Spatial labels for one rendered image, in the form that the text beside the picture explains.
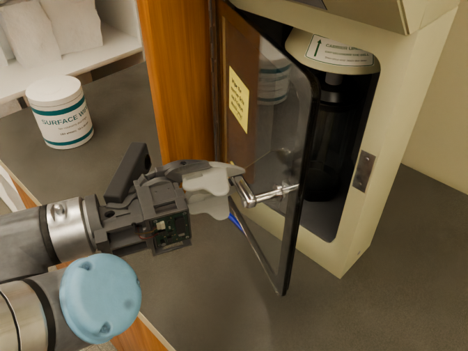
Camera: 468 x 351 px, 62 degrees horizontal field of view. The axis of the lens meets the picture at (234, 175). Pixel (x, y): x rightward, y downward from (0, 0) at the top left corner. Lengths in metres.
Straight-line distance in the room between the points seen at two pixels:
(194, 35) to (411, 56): 0.38
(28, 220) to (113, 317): 0.19
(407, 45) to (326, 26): 0.11
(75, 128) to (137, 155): 0.54
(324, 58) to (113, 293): 0.41
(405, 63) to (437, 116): 0.52
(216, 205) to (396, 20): 0.31
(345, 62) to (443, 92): 0.45
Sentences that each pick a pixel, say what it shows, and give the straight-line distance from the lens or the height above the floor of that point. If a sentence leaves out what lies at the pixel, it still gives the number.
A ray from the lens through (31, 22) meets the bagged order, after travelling 1.59.
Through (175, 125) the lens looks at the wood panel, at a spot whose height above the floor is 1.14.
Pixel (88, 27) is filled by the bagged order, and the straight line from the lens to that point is 1.68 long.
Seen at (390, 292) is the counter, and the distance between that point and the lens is 0.80.
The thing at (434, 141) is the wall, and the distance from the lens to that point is 1.05.
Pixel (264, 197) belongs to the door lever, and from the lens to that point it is 0.52.
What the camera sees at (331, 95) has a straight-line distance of 0.66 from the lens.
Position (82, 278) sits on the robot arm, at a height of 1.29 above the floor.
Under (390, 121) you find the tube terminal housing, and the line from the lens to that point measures 0.54.
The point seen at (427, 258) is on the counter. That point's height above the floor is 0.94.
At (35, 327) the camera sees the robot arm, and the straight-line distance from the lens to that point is 0.36.
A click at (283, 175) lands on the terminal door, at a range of 0.51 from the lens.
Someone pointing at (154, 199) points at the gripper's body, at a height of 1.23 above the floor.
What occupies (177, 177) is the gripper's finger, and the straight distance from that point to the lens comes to 0.52.
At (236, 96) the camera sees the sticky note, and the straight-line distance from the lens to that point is 0.61.
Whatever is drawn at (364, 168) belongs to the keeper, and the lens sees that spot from 0.59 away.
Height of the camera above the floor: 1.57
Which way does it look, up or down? 42 degrees down
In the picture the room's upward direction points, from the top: straight up
